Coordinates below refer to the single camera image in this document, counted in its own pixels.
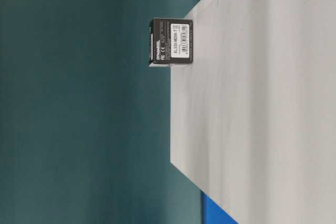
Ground black Dynamixel box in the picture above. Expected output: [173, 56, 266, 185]
[149, 18, 194, 67]

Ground white base board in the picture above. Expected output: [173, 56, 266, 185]
[170, 0, 335, 223]

